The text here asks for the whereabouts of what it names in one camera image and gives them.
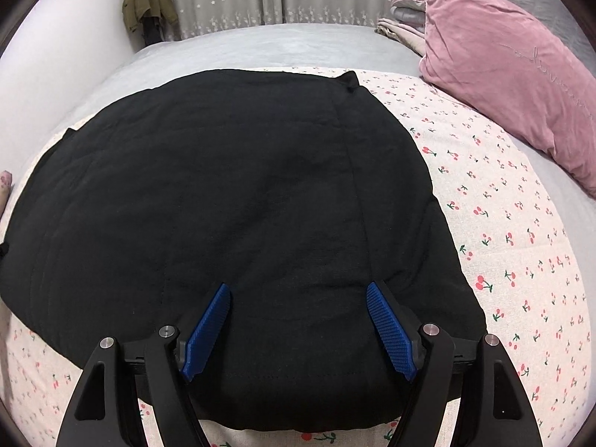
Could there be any beige folded cloth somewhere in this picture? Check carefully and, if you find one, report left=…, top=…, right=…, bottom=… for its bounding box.
left=375, top=18, right=427, bottom=57

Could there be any pink velvet pillow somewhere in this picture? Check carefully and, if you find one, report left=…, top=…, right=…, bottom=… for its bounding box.
left=418, top=0, right=596, bottom=196

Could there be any black long coat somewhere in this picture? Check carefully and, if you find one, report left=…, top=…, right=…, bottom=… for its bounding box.
left=0, top=69, right=487, bottom=431

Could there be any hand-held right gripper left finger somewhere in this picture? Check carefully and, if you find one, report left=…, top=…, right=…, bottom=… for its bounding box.
left=56, top=282, right=232, bottom=447

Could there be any pink printed bolster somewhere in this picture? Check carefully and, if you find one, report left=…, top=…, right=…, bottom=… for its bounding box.
left=0, top=170, right=15, bottom=224

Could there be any cherry print sheet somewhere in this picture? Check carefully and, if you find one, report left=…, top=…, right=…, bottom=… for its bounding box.
left=4, top=66, right=592, bottom=447

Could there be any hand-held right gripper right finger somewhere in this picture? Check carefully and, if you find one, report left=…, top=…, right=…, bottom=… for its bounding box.
left=365, top=280, right=543, bottom=447

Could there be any black hanging garment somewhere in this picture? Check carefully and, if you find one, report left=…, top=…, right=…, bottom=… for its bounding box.
left=141, top=16, right=165, bottom=47

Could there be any grey quilted headboard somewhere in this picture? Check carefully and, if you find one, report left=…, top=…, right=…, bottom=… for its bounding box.
left=475, top=0, right=596, bottom=61

